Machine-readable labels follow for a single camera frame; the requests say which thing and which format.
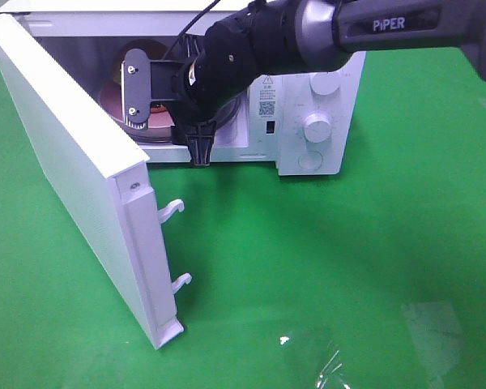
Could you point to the pink round plate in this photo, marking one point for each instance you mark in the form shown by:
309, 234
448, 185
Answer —
111, 102

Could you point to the upper white microwave knob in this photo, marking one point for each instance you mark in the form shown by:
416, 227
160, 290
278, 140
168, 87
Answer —
325, 83

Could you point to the burger with lettuce and tomato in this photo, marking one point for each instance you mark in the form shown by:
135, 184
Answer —
154, 50

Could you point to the lower white microwave knob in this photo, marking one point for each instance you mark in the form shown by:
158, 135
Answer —
317, 128

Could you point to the white microwave knob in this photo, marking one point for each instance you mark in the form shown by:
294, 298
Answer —
325, 83
317, 128

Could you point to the clear tape patch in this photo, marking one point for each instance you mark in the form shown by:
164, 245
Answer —
309, 357

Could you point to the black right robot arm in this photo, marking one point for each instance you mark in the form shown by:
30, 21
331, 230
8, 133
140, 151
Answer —
292, 37

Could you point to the green table mat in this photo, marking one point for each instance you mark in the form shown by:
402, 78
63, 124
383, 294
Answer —
390, 254

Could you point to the white microwave door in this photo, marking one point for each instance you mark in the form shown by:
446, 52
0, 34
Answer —
100, 175

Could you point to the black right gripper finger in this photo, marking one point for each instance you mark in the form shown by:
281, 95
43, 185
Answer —
199, 138
191, 46

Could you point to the white microwave oven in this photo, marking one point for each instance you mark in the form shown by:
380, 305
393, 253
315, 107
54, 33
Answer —
299, 122

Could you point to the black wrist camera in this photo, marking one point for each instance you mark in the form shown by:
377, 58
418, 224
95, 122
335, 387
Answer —
136, 89

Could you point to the glass microwave turntable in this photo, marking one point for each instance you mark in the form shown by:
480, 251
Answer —
225, 115

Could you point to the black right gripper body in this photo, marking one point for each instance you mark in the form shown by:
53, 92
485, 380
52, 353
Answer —
200, 86

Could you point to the round white door button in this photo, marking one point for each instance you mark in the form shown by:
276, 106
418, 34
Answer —
310, 160

